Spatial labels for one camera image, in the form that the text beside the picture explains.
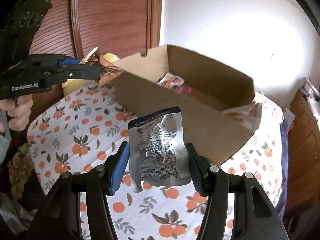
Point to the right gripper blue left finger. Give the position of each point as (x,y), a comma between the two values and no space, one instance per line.
(118,166)

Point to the person's left hand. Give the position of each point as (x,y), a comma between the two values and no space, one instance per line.
(19,110)

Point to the red white snack packet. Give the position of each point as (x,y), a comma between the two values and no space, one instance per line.
(170,81)

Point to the silver foil snack pouch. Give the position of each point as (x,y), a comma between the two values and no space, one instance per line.
(157,152)

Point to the copper foil snack bag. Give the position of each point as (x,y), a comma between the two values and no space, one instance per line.
(109,72)

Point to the wooden side cabinet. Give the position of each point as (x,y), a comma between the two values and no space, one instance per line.
(303,142)

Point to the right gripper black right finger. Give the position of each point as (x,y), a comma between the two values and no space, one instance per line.
(198,170)

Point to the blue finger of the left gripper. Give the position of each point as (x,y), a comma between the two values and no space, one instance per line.
(69,60)

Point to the orange print table cloth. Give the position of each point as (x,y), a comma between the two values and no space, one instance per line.
(72,144)

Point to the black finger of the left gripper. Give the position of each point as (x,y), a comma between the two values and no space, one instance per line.
(83,71)

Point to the brown cardboard box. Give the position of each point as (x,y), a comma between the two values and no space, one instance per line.
(210,87)

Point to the wooden wardrobe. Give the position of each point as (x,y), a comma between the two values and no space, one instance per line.
(121,27)

